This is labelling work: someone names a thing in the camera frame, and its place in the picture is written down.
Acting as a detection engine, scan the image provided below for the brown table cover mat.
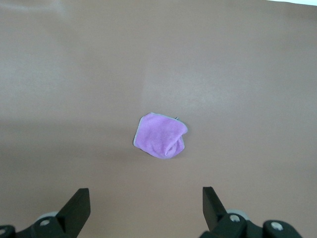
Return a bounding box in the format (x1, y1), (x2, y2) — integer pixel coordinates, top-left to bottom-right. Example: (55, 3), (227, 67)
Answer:
(0, 0), (317, 238)

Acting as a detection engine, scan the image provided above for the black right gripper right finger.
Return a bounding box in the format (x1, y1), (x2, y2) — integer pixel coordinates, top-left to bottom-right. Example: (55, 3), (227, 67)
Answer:
(200, 186), (304, 238)

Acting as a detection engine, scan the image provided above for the purple microfibre towel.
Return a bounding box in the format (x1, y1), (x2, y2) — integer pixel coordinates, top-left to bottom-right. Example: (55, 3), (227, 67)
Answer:
(133, 112), (188, 160)

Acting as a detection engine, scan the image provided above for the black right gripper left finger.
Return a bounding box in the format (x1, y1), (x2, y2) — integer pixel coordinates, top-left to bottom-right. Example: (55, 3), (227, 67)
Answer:
(0, 187), (91, 238)

